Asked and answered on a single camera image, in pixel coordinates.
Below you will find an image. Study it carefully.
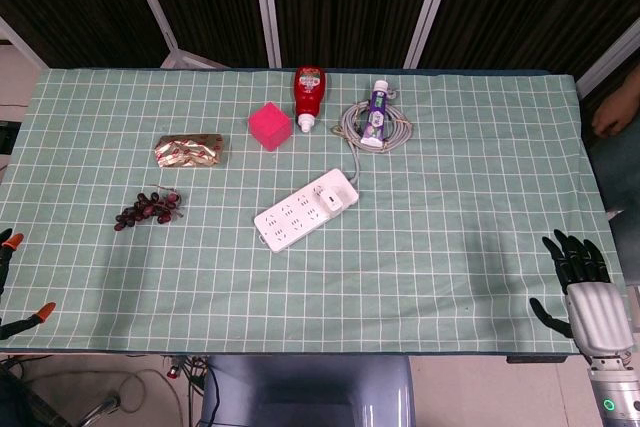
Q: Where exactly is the robot left five-finger hand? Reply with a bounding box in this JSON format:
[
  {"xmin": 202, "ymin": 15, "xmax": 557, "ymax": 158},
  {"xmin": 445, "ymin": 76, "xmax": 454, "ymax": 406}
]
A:
[{"xmin": 0, "ymin": 227, "xmax": 57, "ymax": 341}]

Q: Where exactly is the robot right five-finger hand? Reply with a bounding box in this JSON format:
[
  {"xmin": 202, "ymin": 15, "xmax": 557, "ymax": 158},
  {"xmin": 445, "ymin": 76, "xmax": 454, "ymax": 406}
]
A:
[{"xmin": 529, "ymin": 229, "xmax": 635, "ymax": 360}]

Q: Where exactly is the white power strip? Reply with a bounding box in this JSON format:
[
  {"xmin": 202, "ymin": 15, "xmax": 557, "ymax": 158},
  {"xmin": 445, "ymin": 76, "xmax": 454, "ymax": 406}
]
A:
[{"xmin": 253, "ymin": 168, "xmax": 360, "ymax": 253}]

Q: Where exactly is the white charger plug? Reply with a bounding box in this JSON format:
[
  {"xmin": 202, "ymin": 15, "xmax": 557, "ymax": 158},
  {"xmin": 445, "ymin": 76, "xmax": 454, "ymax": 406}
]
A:
[{"xmin": 319, "ymin": 186, "xmax": 346, "ymax": 214}]

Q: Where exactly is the dark red grape bunch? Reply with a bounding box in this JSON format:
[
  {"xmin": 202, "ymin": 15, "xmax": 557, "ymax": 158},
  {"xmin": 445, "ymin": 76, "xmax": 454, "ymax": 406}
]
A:
[{"xmin": 113, "ymin": 185, "xmax": 185, "ymax": 233}]

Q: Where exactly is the green checkered tablecloth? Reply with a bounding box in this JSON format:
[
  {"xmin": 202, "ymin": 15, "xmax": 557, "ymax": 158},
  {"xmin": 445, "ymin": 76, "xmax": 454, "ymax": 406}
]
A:
[{"xmin": 0, "ymin": 68, "xmax": 629, "ymax": 354}]

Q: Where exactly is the person bare foot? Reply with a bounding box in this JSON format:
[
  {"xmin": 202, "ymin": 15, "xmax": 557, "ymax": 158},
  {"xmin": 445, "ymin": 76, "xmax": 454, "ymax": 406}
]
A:
[{"xmin": 591, "ymin": 90, "xmax": 640, "ymax": 140}]

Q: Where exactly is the gold foil snack packet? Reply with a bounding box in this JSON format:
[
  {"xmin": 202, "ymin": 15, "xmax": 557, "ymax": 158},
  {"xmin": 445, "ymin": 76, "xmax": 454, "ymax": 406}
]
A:
[{"xmin": 153, "ymin": 133, "xmax": 225, "ymax": 169}]

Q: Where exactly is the pink foam cube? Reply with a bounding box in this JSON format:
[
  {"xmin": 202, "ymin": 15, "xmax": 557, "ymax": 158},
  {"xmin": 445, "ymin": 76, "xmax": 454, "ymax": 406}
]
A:
[{"xmin": 247, "ymin": 101, "xmax": 293, "ymax": 152}]

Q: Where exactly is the purple white toothpaste tube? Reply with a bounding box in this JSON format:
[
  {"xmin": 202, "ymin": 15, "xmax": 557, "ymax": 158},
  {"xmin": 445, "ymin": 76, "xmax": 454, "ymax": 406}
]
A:
[{"xmin": 361, "ymin": 79, "xmax": 390, "ymax": 144}]

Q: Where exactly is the blue-grey robot torso base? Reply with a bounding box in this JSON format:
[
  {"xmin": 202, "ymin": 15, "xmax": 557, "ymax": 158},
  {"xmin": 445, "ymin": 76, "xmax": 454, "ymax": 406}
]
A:
[{"xmin": 199, "ymin": 354, "xmax": 416, "ymax": 427}]

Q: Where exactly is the red ketchup bottle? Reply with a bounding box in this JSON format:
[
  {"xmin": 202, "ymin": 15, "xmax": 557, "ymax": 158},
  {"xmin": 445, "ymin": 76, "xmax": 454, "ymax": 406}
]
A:
[{"xmin": 293, "ymin": 65, "xmax": 327, "ymax": 134}]

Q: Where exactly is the black table edge bracket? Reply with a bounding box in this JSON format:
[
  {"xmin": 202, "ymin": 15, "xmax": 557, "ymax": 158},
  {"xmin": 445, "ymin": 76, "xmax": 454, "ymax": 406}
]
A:
[{"xmin": 506, "ymin": 355, "xmax": 569, "ymax": 365}]

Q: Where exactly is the white floor cable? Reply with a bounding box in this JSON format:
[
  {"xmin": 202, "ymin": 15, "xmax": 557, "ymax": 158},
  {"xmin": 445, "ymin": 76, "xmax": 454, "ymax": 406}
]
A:
[{"xmin": 47, "ymin": 368, "xmax": 184, "ymax": 427}]

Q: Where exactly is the grey cable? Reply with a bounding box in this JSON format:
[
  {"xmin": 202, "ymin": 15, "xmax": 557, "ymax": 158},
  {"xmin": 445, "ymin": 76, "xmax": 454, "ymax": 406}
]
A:
[{"xmin": 331, "ymin": 89, "xmax": 416, "ymax": 189}]

